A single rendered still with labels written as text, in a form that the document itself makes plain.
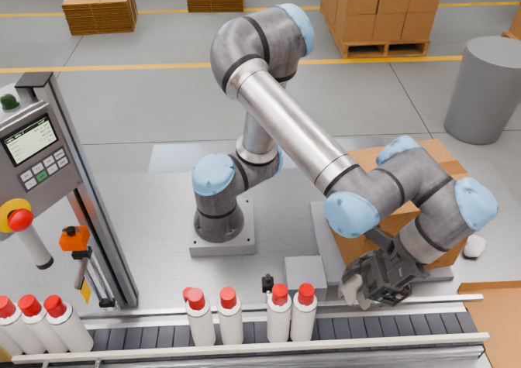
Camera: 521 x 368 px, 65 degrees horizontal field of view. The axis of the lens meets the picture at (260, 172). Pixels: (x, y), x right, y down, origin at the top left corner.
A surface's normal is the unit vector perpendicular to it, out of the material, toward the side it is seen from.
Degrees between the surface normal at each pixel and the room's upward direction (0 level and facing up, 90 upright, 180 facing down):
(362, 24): 90
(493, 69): 94
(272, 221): 0
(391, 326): 0
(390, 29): 90
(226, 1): 90
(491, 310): 0
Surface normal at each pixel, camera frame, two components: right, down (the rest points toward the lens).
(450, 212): -0.65, 0.02
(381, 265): 0.50, -0.65
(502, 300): 0.00, -0.73
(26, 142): 0.85, 0.36
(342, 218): -0.79, 0.43
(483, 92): -0.60, 0.59
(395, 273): -0.87, -0.33
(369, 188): 0.16, -0.56
